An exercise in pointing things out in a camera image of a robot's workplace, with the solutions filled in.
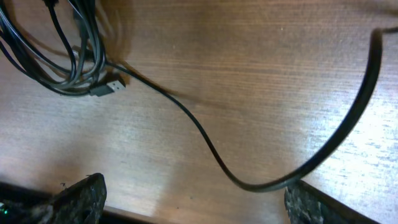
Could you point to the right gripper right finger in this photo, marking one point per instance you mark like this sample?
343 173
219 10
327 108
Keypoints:
307 205

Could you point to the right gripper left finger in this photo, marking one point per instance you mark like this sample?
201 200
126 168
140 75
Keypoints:
83 202

